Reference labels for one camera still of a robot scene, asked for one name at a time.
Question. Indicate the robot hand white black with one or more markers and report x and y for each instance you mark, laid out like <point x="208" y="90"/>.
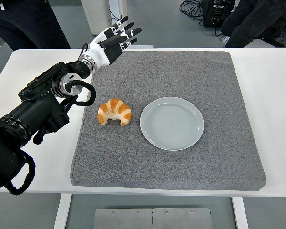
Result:
<point x="102" y="53"/>

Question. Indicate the golden croissant bread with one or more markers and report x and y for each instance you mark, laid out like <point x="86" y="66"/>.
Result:
<point x="114" y="107"/>

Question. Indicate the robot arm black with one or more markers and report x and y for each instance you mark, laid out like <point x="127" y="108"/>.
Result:
<point x="38" y="112"/>

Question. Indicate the round grey plate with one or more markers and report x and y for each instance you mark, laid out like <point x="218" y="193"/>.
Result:
<point x="171" y="124"/>

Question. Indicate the grey metal plate with screws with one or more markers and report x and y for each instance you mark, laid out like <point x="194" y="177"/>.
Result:
<point x="124" y="219"/>

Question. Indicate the white cabinet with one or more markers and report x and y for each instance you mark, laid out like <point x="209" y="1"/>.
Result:
<point x="97" y="14"/>

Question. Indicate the person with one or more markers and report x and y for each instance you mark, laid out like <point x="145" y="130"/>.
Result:
<point x="26" y="23"/>
<point x="252" y="23"/>

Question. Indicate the black electronics box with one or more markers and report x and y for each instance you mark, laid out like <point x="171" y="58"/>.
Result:
<point x="212" y="14"/>

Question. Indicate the grey textured mat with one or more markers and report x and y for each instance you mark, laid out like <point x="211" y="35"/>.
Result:
<point x="157" y="167"/>

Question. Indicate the white table leg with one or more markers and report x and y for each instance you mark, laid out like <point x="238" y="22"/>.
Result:
<point x="62" y="212"/>
<point x="240" y="214"/>

